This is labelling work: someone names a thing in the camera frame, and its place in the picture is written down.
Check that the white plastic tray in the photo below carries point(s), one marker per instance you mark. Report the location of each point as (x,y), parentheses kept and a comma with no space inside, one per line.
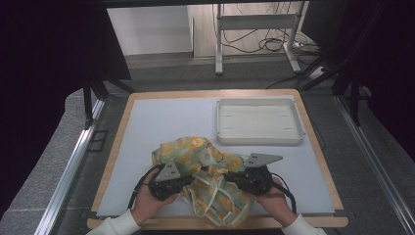
(259,120)

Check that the green orange-print cloth bag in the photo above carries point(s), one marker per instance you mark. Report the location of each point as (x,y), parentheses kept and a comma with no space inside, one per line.
(208,196)

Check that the white power strip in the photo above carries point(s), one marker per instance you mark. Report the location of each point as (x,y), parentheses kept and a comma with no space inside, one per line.
(317,73)

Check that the white metal desk frame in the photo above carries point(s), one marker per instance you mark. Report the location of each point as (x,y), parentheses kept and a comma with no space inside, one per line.
(254,22)

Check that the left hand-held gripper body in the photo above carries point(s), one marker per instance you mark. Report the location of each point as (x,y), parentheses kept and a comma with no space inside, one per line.
(167,182)

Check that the dark curtain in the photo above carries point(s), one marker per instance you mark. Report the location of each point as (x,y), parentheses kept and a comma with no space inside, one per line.
(385,65)
(39,81)

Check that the person's left hand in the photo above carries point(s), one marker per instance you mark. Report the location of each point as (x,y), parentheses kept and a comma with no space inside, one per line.
(145,204)

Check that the aluminium rail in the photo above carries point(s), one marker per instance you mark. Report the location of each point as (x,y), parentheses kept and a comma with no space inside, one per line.
(375,163)
(68,176)

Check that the pale grey table mat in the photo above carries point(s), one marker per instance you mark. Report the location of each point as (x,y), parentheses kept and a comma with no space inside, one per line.
(169,117)

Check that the black metal stand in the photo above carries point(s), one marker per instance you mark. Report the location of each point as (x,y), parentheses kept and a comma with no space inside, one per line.
(354,98)

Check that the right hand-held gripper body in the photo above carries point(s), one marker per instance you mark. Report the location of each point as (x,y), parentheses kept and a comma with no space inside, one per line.
(257,179)

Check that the black tripod stand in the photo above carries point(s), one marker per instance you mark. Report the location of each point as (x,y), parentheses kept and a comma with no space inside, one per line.
(88,98)

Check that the person's right hand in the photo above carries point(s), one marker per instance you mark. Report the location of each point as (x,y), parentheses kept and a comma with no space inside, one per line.
(277,204)

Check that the black corner clip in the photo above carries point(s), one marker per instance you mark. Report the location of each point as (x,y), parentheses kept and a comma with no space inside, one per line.
(92,214)
(341,213)

